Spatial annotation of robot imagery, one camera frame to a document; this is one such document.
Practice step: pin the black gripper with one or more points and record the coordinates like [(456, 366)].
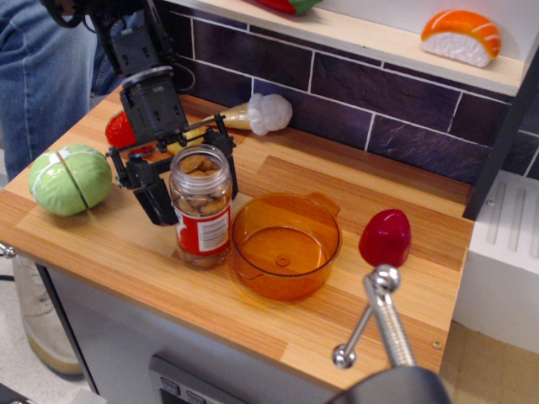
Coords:
[(152, 106)]

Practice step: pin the clear almond jar red label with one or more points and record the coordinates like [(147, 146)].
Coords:
[(200, 185)]

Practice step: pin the orange transparent plastic pot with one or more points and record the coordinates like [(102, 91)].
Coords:
[(284, 245)]

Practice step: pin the red toy strawberry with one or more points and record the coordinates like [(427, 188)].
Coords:
[(119, 132)]

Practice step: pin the toy ice cream cone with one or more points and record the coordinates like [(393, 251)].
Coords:
[(262, 114)]

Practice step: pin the green toy cabbage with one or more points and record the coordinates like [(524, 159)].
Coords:
[(70, 179)]

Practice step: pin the grey cabinet with control panel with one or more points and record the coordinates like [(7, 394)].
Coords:
[(116, 343)]

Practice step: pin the person in blue jeans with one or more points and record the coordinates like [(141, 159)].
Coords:
[(50, 78)]

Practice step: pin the small metal knob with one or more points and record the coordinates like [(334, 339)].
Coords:
[(7, 251)]

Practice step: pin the dark red toy egg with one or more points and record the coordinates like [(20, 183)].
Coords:
[(386, 239)]

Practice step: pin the beige shoe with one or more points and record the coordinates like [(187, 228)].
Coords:
[(42, 326)]

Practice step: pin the red toy chili pepper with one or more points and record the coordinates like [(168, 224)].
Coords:
[(296, 7)]

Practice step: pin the light wooden shelf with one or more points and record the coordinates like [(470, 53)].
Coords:
[(398, 47)]

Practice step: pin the toy salmon sushi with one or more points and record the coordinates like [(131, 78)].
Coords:
[(462, 35)]

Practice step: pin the white ribbed appliance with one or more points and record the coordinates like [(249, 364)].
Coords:
[(498, 296)]

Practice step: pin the dark shelf side post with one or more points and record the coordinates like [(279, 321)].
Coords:
[(504, 140)]

